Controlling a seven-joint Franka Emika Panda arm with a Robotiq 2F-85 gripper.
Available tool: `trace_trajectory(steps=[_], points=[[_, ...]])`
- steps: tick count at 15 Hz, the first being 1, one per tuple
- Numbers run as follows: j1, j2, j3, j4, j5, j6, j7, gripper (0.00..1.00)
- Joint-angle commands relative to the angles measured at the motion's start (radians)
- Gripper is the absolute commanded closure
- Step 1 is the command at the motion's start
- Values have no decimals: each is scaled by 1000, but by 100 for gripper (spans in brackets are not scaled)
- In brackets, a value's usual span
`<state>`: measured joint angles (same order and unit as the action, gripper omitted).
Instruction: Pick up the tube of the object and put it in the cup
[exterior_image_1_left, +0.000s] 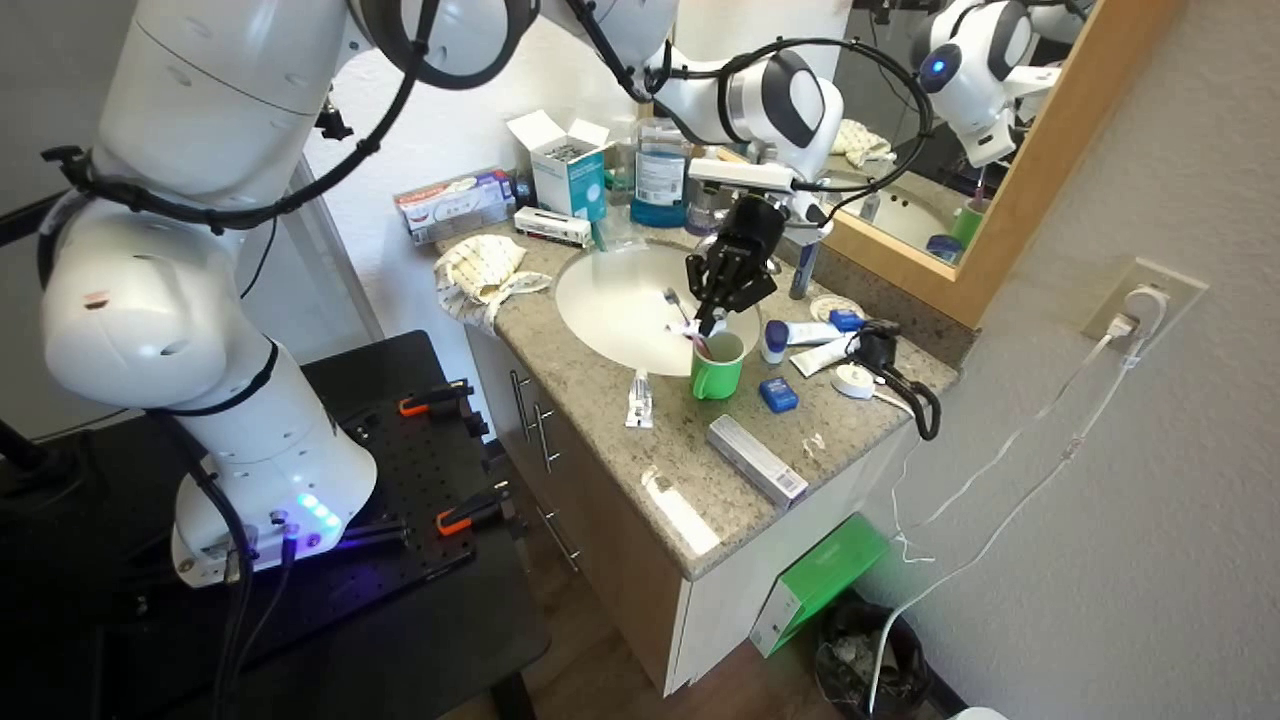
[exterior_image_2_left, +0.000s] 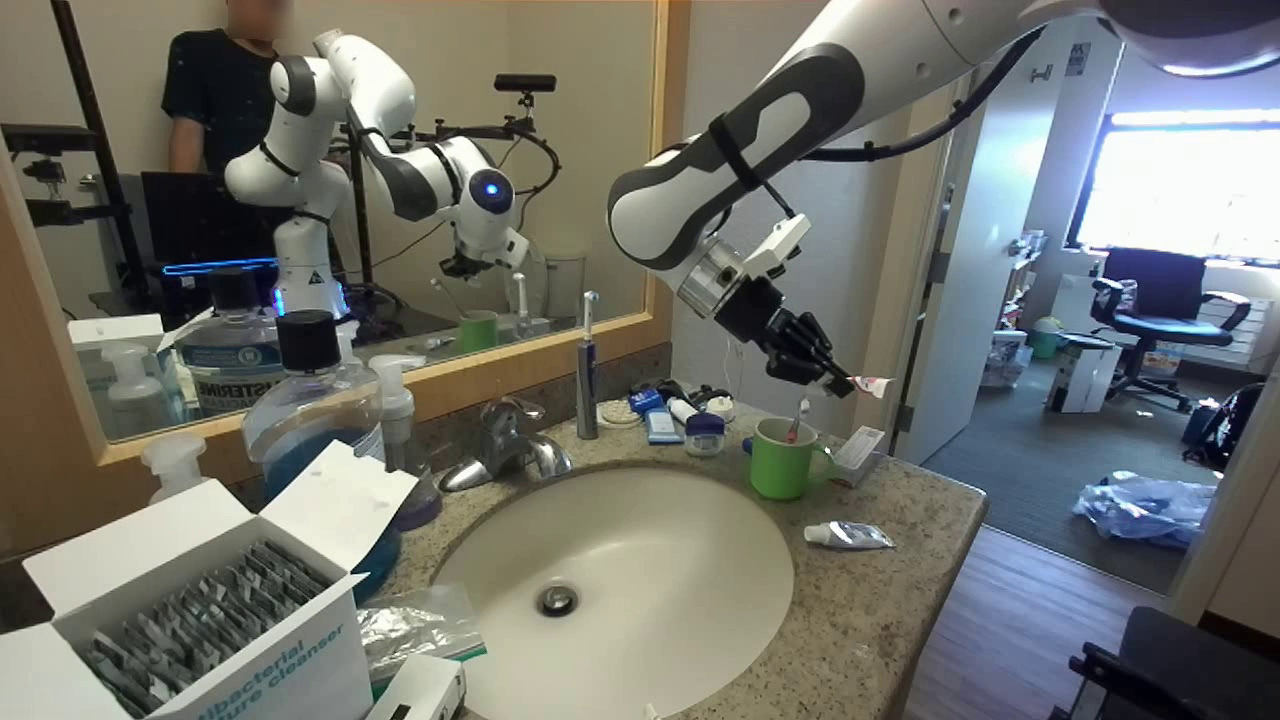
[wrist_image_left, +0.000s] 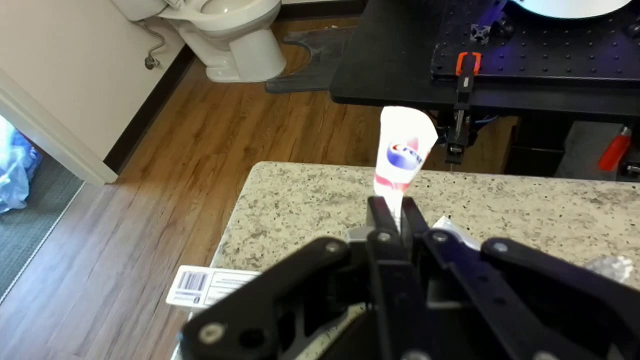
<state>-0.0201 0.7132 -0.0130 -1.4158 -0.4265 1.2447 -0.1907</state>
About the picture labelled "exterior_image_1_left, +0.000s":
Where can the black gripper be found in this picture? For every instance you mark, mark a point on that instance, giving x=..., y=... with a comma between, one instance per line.
x=750, y=235

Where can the beige vanity cabinet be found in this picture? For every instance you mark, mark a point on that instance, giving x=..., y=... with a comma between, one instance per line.
x=604, y=562

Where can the clear soap pump bottle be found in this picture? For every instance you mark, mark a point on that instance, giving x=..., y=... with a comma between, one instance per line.
x=620, y=214

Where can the blue electric toothbrush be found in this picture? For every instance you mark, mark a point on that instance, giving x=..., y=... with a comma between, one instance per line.
x=806, y=275

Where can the blue square floss box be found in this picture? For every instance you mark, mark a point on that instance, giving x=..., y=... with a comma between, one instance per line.
x=778, y=397

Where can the green mug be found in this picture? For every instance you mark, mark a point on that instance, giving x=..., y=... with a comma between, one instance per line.
x=718, y=379

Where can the white container blue lid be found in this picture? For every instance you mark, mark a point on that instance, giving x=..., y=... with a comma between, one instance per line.
x=773, y=346

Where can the small blue container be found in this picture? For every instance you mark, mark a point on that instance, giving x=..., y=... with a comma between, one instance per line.
x=846, y=322

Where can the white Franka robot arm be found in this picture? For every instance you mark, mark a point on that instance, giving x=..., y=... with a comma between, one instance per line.
x=133, y=307

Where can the green cardboard box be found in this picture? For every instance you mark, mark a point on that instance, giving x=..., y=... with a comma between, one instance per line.
x=827, y=572

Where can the beige gloves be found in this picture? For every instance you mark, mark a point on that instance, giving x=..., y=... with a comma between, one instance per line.
x=483, y=275

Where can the small white tube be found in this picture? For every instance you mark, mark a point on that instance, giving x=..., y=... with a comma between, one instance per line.
x=811, y=332

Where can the white round disc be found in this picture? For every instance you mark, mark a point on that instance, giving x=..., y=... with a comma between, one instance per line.
x=834, y=307

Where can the black robot table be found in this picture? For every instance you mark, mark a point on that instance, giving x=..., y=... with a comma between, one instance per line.
x=401, y=626

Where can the red white toothpaste box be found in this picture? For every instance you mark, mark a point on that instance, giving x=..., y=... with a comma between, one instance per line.
x=452, y=200

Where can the long white carton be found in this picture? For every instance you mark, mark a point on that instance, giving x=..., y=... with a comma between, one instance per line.
x=756, y=459

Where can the crumpled grey white tube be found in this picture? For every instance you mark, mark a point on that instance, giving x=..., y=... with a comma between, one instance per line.
x=640, y=406

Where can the white sink basin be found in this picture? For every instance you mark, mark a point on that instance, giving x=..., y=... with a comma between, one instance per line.
x=614, y=307

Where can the black trash bin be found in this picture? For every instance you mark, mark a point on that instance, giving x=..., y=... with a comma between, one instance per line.
x=867, y=666

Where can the orange black clamp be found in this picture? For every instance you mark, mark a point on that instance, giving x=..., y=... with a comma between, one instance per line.
x=426, y=406
x=461, y=523

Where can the wood framed mirror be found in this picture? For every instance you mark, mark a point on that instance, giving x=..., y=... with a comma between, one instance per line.
x=894, y=200

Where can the round white pad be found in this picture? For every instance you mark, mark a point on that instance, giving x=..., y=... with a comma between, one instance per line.
x=854, y=381

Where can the small white box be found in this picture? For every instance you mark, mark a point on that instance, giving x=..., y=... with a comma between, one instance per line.
x=551, y=227

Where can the blue mouthwash bottle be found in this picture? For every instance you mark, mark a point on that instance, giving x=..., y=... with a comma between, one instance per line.
x=660, y=173

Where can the white wall outlet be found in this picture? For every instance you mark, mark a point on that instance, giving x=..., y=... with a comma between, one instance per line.
x=1173, y=287

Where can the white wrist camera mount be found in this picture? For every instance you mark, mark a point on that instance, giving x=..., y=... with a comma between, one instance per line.
x=740, y=173

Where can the open white teal box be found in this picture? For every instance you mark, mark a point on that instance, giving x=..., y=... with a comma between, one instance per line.
x=573, y=173

